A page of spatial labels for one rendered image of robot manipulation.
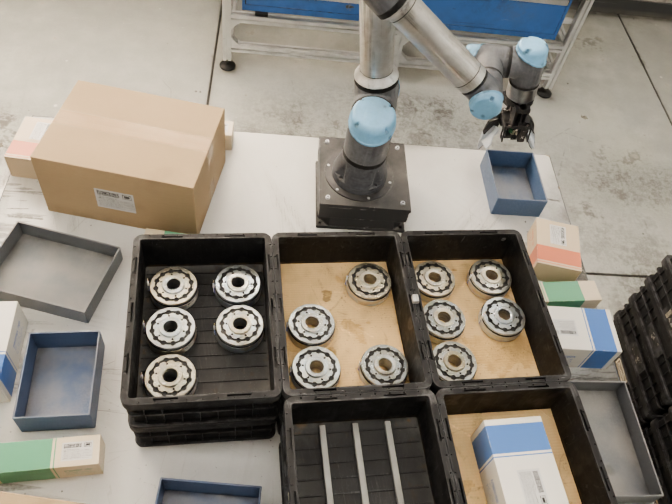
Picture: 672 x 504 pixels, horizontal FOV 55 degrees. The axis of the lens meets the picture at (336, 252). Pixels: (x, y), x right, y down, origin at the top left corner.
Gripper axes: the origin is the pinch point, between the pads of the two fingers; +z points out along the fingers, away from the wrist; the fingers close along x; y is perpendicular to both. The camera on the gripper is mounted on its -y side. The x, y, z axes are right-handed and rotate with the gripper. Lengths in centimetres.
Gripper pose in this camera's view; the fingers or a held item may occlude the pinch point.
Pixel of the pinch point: (504, 147)
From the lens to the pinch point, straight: 191.0
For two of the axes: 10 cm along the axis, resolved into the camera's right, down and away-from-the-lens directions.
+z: 0.1, 6.0, 8.0
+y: -0.1, 8.0, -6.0
